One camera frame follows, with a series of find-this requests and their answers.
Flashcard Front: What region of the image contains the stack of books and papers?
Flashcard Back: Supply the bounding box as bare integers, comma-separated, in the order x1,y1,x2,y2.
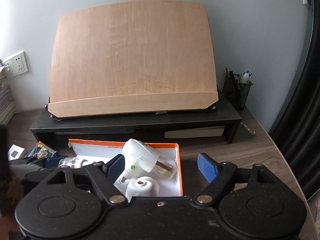
0,60,16,125

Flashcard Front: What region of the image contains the white left wall socket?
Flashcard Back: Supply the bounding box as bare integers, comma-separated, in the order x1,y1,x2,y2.
1,59,15,78

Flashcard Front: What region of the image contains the white mosquito repellent heater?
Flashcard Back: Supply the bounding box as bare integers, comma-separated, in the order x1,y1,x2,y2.
125,176,159,202

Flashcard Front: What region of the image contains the dark curtain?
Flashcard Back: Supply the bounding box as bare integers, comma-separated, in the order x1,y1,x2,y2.
271,0,319,198

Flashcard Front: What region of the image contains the clear pen on table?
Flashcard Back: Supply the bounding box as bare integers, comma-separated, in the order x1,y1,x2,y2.
240,122,255,136

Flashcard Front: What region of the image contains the white double wall socket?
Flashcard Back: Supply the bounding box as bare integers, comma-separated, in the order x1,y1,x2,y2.
12,51,29,75

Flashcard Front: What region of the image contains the black monitor riser shelf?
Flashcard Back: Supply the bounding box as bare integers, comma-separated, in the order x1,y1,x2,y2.
30,99,241,146

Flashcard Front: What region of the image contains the white mosquito heater with bottle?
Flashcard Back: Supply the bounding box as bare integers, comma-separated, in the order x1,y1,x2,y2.
121,139,177,183

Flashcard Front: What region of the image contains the person's hand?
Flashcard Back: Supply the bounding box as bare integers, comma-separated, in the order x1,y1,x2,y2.
1,174,24,239

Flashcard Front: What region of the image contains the red blue playing card box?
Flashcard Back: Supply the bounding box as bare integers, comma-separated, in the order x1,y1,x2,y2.
25,141,56,159

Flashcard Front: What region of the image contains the white charger packaging box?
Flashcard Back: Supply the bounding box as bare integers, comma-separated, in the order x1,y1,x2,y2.
8,144,25,160

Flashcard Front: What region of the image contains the black mesh pen holder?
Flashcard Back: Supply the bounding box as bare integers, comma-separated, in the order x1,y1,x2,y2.
222,68,253,112

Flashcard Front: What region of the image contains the wooden book stand board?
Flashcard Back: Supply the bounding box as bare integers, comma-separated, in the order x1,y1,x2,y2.
47,0,219,118

